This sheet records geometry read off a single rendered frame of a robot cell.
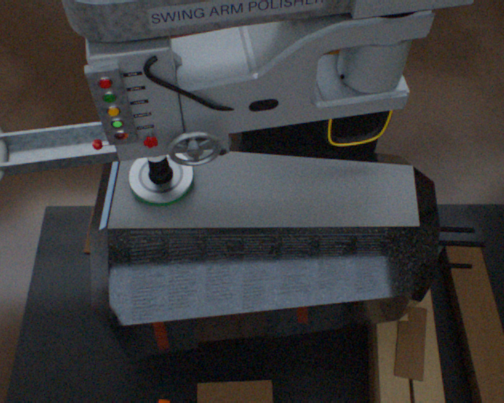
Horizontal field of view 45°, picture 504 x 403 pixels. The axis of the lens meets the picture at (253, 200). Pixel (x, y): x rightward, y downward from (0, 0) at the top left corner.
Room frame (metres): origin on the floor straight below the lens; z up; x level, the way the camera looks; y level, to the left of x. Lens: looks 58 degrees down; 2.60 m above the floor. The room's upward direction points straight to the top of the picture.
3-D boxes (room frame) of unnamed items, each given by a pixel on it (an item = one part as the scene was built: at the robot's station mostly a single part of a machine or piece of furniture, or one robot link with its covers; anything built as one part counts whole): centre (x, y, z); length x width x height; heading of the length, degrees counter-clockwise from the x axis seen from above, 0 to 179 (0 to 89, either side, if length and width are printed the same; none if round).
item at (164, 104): (1.16, 0.23, 1.36); 0.36 x 0.22 x 0.45; 100
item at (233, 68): (1.20, -0.08, 1.34); 0.74 x 0.23 x 0.49; 100
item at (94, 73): (1.02, 0.36, 1.41); 0.08 x 0.03 x 0.28; 100
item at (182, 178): (1.14, 0.31, 0.91); 0.21 x 0.21 x 0.01
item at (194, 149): (1.05, 0.17, 1.23); 0.15 x 0.10 x 0.15; 100
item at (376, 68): (1.26, -0.34, 1.38); 0.19 x 0.19 x 0.20
